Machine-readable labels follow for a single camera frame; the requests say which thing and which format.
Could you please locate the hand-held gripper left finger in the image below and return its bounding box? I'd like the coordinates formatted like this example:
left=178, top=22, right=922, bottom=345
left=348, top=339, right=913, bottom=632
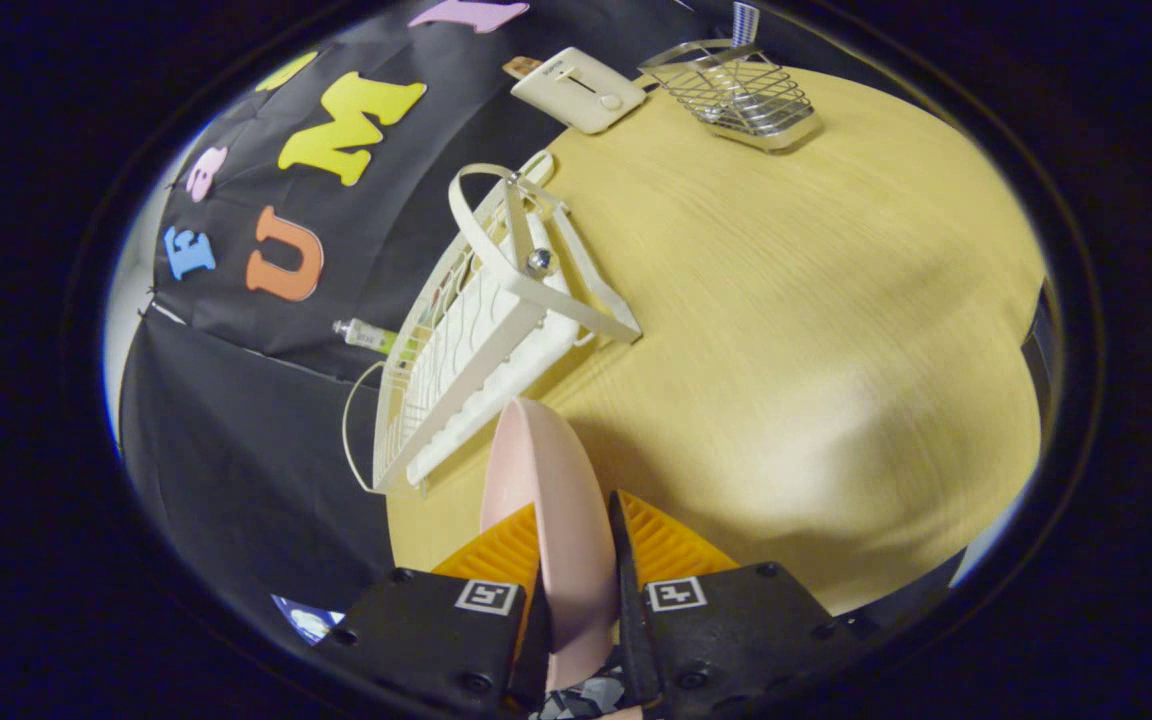
left=314, top=502, right=553, bottom=716

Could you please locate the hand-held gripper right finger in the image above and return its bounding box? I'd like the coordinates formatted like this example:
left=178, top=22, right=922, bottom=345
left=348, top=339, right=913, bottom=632
left=608, top=490, right=877, bottom=716

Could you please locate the pink plate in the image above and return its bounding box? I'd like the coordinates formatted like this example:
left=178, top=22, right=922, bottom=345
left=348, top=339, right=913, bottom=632
left=479, top=397, right=622, bottom=693

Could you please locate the white wire dish rack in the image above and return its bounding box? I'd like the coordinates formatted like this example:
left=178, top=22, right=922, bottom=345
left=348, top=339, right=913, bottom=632
left=341, top=150, right=643, bottom=498

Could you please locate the metal wire basket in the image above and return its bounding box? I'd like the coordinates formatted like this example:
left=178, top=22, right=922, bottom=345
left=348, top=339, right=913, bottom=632
left=636, top=38, right=824, bottom=153

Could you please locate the green dish soap bottle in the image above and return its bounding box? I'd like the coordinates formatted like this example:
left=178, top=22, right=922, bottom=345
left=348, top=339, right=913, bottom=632
left=332, top=318, right=399, bottom=355

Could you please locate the person's patterned clothing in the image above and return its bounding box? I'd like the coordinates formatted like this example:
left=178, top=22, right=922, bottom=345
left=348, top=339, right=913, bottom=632
left=533, top=672, right=637, bottom=720

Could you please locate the white toaster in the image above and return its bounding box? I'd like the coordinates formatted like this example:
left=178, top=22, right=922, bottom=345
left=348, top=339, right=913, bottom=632
left=510, top=46, right=649, bottom=135

